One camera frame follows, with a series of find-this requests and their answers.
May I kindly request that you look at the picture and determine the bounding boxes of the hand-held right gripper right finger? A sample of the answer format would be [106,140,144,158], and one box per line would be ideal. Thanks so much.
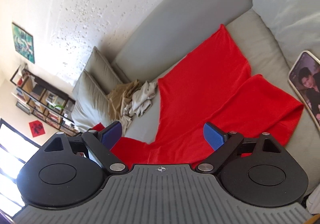
[196,121,280,174]

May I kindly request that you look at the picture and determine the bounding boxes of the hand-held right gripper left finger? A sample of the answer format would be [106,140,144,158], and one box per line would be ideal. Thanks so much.
[44,121,127,172]

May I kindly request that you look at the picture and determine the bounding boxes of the red long-sleeve shirt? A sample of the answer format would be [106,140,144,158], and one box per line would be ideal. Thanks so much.
[89,24,305,165]

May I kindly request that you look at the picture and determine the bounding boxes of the tan crumpled cloth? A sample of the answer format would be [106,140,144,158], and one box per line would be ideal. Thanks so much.
[107,79,148,125]

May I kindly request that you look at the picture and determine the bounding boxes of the grey throw pillows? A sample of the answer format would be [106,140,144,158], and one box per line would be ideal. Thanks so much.
[71,69,112,132]

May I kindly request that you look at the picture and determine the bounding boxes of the beige crumpled cloth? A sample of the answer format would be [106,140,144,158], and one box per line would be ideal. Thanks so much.
[119,80,158,132]

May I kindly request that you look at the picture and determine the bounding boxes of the grey-green pillow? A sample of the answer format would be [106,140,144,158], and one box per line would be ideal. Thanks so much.
[84,46,131,90]

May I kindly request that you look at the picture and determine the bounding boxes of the grey sofa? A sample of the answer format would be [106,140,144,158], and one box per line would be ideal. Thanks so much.
[71,0,320,197]

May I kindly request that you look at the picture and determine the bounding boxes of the bright window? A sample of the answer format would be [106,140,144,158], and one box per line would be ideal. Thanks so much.
[0,118,39,217]

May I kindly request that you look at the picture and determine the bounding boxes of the smartphone with beige case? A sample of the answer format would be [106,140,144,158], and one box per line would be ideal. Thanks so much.
[287,50,320,132]

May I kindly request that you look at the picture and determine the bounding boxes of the red paper wall decoration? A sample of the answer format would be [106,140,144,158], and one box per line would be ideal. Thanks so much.
[28,120,47,137]

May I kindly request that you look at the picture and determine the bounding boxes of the black frame bookshelf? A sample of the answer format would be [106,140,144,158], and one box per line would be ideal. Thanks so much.
[9,63,77,137]

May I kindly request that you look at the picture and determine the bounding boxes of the green wall picture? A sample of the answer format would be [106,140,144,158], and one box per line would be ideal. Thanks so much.
[11,22,35,64]

